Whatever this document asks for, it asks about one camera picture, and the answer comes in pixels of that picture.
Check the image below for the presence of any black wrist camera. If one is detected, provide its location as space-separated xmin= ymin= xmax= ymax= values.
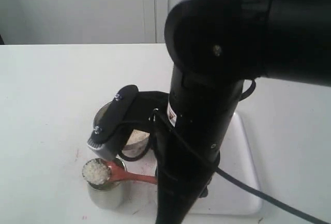
xmin=87 ymin=85 xmax=169 ymax=161

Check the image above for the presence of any brown wooden spoon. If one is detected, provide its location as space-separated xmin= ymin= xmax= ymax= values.
xmin=82 ymin=158 xmax=158 ymax=185

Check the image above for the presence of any steel bowl of rice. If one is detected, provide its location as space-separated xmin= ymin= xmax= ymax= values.
xmin=93 ymin=102 xmax=149 ymax=158

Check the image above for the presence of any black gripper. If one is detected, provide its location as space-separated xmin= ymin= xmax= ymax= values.
xmin=155 ymin=121 xmax=214 ymax=223

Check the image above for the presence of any white cabinet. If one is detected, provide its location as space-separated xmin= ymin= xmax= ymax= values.
xmin=1 ymin=0 xmax=180 ymax=44

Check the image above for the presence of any small steel cup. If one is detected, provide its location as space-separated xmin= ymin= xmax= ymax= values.
xmin=82 ymin=158 xmax=127 ymax=210

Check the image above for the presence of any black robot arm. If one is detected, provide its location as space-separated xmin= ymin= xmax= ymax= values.
xmin=153 ymin=0 xmax=330 ymax=223

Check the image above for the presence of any black cable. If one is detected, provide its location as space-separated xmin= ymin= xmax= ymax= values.
xmin=117 ymin=79 xmax=331 ymax=224

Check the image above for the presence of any white plastic tray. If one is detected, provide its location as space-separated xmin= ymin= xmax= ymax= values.
xmin=189 ymin=112 xmax=262 ymax=216

